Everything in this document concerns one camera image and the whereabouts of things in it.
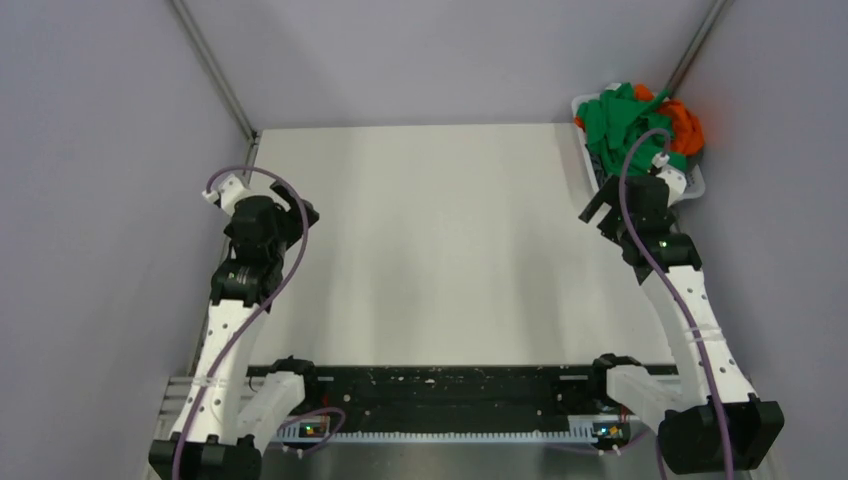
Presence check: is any green t-shirt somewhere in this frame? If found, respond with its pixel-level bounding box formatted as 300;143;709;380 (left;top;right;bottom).
575;83;691;176

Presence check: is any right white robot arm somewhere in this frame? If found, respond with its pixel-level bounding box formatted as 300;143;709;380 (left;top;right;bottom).
579;176;785;475

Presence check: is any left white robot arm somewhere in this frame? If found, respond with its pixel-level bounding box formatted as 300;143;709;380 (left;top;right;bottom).
148;175;321;479

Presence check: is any white plastic laundry basket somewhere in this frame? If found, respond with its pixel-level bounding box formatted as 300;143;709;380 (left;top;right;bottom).
575;83;706;201

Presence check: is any orange t-shirt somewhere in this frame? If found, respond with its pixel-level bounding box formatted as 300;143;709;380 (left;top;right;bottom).
572;83;705;156

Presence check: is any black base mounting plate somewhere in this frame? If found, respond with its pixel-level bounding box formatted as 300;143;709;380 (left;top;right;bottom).
246;364;678;436

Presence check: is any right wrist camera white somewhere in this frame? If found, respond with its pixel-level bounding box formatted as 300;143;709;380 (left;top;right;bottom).
652;152;688;206

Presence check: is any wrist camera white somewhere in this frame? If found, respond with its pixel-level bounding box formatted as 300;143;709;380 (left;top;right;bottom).
202;174;255;217
652;152;688;206

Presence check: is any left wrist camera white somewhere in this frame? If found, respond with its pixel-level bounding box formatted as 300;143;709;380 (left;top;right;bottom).
202;174;255;217

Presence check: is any left aluminium frame post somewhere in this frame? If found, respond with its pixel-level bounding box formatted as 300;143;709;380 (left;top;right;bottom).
168;0;257;142

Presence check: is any aluminium frame post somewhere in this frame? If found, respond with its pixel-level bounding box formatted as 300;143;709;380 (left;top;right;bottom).
664;0;735;95
168;0;257;142

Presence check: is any right aluminium frame post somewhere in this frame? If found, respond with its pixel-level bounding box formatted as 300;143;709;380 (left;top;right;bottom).
664;0;735;95

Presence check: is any white slotted cable duct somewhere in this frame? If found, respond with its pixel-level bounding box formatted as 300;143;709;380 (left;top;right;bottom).
272;415;643;445

